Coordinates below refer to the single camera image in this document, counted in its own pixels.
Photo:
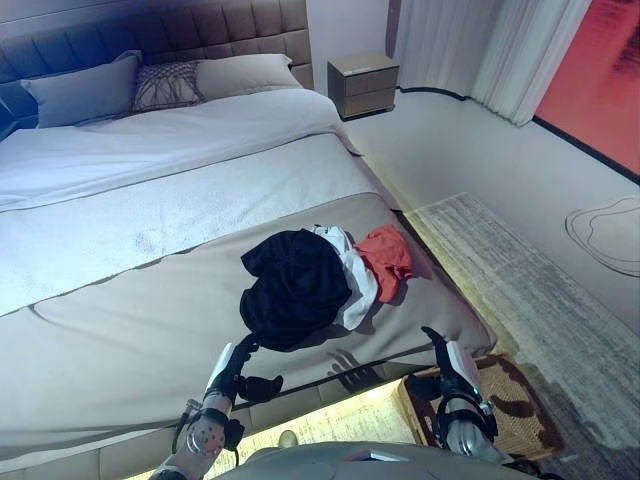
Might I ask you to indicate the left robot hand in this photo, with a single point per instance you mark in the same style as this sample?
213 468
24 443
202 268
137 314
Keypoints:
226 372

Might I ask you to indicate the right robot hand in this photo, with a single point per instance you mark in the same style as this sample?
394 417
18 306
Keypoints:
456 367

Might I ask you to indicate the woven wicker basket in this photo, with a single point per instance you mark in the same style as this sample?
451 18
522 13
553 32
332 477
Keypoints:
492 407

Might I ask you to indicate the large bed with beige cover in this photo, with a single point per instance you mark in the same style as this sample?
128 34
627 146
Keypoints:
170 240

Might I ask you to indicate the grey striped rug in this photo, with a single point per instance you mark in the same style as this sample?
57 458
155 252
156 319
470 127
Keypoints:
530 295

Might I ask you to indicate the black garment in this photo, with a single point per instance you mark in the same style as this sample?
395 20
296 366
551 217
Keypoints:
292 290

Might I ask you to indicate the red-orange garment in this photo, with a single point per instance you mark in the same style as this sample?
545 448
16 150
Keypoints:
387 260

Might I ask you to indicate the white garment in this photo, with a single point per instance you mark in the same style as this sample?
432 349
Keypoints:
357 280

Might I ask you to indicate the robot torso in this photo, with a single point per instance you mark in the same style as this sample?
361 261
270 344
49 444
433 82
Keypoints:
350 461

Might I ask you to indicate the brown patterned cushion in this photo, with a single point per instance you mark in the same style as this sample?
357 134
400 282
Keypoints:
167 85

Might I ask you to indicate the wooden bedside table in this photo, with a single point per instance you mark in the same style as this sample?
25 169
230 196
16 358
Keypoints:
362 85

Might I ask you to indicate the beige plain pillow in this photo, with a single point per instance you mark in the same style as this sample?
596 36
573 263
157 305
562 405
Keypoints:
242 72

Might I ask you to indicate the grey plain pillow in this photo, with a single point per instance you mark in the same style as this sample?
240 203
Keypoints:
82 92

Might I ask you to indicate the white curtain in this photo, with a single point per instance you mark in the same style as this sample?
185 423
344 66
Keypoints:
492 50

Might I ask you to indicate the red-orange window panel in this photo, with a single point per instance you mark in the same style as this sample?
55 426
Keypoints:
595 65

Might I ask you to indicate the brown tufted headboard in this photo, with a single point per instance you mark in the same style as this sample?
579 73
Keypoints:
150 30

